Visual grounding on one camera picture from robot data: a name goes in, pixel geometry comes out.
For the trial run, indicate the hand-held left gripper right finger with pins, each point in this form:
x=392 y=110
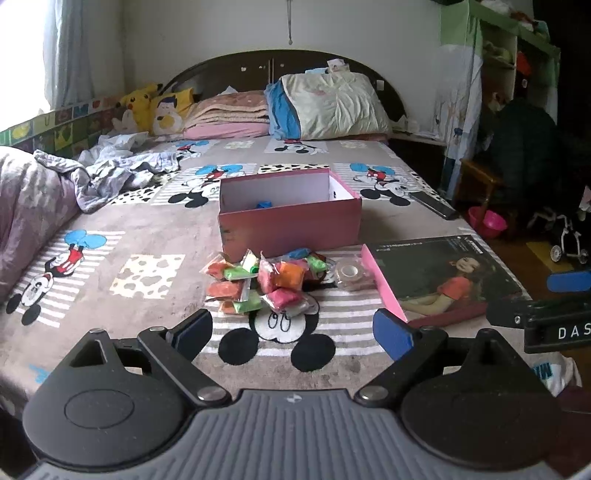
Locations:
x=392 y=333

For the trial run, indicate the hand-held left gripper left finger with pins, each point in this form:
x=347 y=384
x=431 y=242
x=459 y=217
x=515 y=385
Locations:
x=194 y=330

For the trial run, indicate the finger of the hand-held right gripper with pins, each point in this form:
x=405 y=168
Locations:
x=570 y=282
x=508 y=314

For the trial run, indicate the pile of coloured clay packets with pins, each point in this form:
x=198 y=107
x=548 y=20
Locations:
x=286 y=277

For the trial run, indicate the pink cardboard box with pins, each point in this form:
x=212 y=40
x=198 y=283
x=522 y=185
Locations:
x=286 y=226

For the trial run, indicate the blue clay packet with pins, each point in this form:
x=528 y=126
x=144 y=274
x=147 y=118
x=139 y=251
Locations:
x=264 y=204

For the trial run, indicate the small tricycle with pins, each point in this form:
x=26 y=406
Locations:
x=570 y=244

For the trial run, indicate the clear tape roll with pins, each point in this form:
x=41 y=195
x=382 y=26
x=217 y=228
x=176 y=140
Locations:
x=344 y=277

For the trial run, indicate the pink box lid with portrait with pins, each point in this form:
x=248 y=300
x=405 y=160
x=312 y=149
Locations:
x=443 y=277

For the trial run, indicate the pink plastic basin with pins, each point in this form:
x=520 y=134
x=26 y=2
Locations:
x=487 y=224

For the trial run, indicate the black remote control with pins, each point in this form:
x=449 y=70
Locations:
x=436 y=206

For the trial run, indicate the wooden chair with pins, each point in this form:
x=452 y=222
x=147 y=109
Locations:
x=480 y=173

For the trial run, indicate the dark jacket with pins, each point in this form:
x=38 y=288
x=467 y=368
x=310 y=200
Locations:
x=521 y=147

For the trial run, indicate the bedside table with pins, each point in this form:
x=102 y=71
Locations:
x=415 y=152

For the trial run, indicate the crumpled pale clothes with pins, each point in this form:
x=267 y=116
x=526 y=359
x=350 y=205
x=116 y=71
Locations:
x=120 y=161

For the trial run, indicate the purple quilt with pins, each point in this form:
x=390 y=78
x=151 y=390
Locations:
x=27 y=203

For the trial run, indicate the white hanging cloth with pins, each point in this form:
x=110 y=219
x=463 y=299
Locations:
x=455 y=101

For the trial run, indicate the folded pink blankets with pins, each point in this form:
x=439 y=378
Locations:
x=231 y=113

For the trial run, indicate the yellow cartoon cushion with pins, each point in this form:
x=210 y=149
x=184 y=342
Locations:
x=168 y=110

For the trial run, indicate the blue pillow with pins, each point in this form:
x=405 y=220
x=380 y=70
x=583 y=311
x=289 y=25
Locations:
x=281 y=115

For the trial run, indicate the yellow plush toy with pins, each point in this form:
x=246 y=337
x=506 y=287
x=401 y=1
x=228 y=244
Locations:
x=138 y=104

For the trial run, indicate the cream pillow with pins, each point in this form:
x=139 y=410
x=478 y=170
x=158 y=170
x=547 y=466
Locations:
x=337 y=106

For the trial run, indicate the dark wooden headboard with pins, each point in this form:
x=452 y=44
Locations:
x=258 y=69

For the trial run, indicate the green shelf unit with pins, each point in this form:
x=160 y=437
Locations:
x=461 y=23

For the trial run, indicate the pale curtain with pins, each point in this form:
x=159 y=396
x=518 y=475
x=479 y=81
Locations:
x=69 y=46

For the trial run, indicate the colourful padded wall panel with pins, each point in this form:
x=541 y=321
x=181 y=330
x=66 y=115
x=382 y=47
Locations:
x=60 y=124

